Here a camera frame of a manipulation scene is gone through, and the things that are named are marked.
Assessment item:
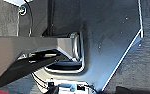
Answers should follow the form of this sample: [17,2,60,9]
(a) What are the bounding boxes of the long black cable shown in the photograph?
[23,2,34,36]

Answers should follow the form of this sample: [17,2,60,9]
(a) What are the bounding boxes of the thin black cable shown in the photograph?
[85,85,99,94]

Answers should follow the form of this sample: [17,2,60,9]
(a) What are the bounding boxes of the small white box blue middle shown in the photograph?
[55,83,78,94]

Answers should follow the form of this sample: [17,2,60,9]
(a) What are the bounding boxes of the round green-ringed base light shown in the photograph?
[18,6,28,15]

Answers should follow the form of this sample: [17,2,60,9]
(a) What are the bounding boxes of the thick grey torso limb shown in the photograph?
[0,34,83,93]

